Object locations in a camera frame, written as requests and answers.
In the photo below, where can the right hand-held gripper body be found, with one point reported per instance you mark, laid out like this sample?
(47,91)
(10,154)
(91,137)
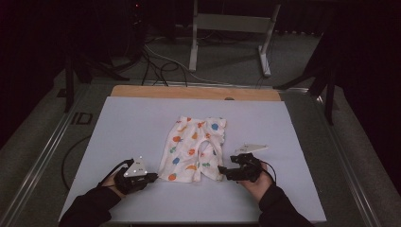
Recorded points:
(247,168)

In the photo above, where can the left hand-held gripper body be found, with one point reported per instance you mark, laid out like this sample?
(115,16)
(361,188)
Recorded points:
(134,176)

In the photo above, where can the white fruit print pants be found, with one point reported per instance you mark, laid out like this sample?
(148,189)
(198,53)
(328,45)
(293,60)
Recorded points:
(189,148)

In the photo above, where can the person's right hand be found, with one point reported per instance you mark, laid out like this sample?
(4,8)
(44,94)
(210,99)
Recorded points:
(258,187)

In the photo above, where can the person's left hand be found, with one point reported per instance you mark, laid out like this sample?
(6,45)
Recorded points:
(111,184)

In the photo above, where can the white table cover sheet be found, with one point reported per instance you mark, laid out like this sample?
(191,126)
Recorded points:
(132,126)

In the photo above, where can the black metal stand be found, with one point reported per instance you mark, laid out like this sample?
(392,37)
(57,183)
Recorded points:
(69,82)
(329,94)

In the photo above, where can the white metal stand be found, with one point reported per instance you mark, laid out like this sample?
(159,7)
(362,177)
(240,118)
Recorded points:
(231,23)

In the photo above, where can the black equipment tower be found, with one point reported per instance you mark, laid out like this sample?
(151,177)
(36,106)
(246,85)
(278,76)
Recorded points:
(136,28)

